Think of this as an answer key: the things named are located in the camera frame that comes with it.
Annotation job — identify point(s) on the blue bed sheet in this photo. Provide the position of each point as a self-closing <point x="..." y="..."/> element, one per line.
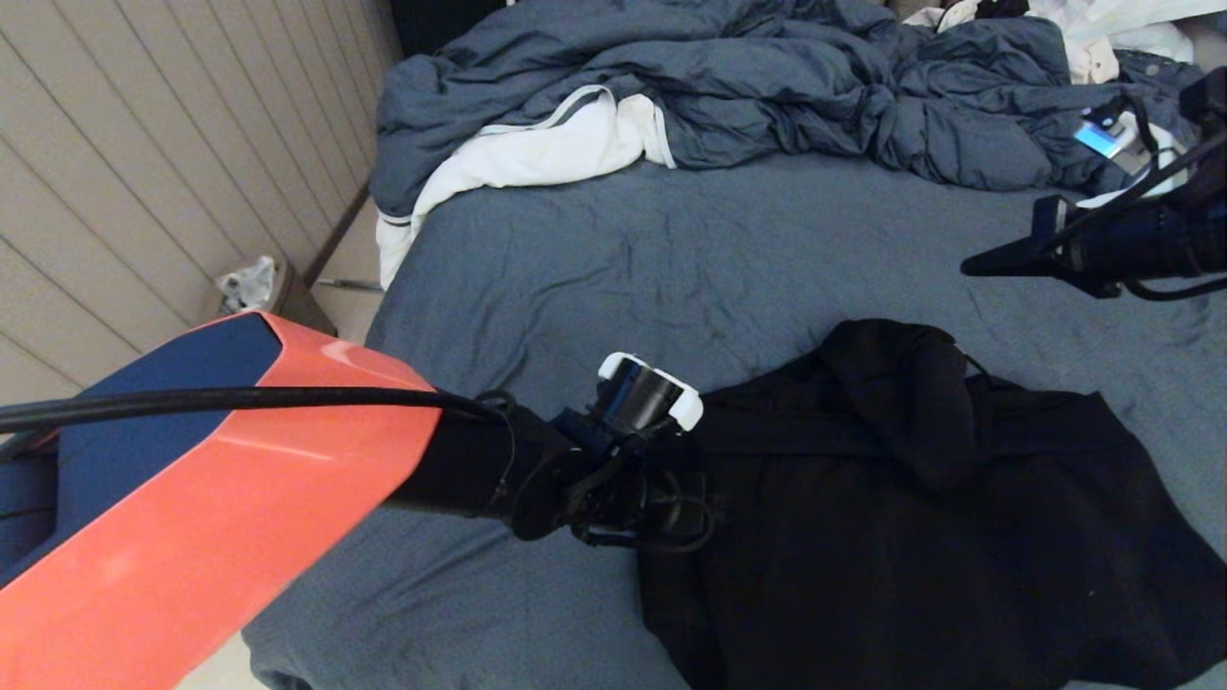
<point x="671" y="268"/>

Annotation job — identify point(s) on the blue denim shirt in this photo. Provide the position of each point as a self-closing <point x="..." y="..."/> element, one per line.
<point x="1165" y="72"/>

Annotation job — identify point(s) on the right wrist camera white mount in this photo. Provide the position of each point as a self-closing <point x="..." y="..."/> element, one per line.
<point x="1145" y="144"/>

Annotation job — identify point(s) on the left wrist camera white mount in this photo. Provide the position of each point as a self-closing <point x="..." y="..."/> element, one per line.
<point x="685" y="407"/>

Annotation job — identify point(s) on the white blanket with grey stripe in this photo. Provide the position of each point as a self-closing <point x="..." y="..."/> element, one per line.
<point x="537" y="151"/>

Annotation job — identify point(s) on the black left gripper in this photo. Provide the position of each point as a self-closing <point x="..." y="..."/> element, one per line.
<point x="633" y="479"/>

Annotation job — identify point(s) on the small black garment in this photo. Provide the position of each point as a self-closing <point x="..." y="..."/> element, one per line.
<point x="1002" y="8"/>

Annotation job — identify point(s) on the crumpled blue duvet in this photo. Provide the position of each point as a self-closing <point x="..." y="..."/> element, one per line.
<point x="767" y="77"/>

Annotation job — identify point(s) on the brown trash bin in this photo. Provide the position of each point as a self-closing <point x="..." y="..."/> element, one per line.
<point x="302" y="302"/>

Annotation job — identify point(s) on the white plastic bin bag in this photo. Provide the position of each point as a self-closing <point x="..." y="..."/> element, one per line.
<point x="247" y="284"/>

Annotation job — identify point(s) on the thin metal rod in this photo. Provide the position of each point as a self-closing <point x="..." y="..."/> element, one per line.
<point x="350" y="284"/>

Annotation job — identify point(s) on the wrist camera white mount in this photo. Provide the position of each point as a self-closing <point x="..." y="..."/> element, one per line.
<point x="685" y="407"/>
<point x="1145" y="144"/>

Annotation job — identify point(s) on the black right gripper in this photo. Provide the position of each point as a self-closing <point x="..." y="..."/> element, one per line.
<point x="1150" y="244"/>

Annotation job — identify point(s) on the black zip hoodie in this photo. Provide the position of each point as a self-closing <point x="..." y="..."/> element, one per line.
<point x="911" y="537"/>

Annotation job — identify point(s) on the white crumpled clothes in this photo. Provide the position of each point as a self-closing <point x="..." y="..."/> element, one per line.
<point x="1102" y="27"/>

